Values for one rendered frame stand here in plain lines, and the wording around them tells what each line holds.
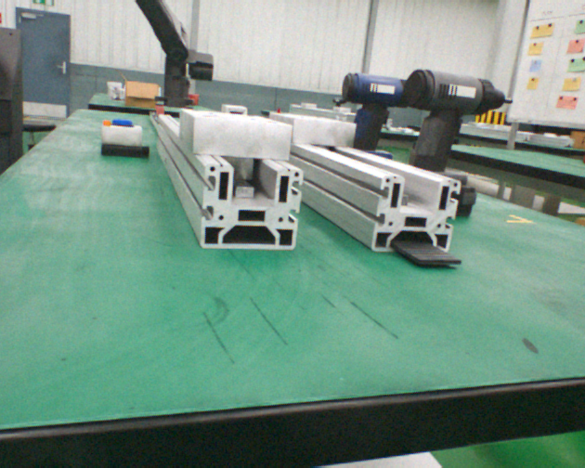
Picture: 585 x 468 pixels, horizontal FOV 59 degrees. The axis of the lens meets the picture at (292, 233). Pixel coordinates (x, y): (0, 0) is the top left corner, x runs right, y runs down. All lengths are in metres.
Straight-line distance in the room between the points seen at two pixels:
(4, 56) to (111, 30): 10.88
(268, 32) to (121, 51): 3.30
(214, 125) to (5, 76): 0.96
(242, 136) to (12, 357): 0.35
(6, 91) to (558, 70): 3.66
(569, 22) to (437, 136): 3.54
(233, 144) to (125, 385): 0.35
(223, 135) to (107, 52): 11.75
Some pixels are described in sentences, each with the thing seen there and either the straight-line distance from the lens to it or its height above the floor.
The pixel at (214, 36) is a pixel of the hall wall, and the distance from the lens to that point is 12.54.
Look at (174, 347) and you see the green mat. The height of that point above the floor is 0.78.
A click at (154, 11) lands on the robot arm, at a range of 1.36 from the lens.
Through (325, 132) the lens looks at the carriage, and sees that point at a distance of 0.88.
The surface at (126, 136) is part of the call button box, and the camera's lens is 1.15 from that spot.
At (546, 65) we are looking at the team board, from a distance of 4.41.
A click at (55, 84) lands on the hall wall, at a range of 12.34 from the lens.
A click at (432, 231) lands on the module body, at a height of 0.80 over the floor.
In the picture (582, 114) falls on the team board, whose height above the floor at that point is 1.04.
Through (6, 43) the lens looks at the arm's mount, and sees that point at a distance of 1.56.
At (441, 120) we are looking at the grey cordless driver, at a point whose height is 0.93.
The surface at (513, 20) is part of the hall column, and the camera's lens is 9.38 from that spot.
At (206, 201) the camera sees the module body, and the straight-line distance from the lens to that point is 0.52.
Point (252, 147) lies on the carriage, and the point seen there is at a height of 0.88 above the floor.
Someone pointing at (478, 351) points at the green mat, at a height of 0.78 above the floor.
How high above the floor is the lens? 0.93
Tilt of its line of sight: 14 degrees down
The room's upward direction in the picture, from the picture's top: 6 degrees clockwise
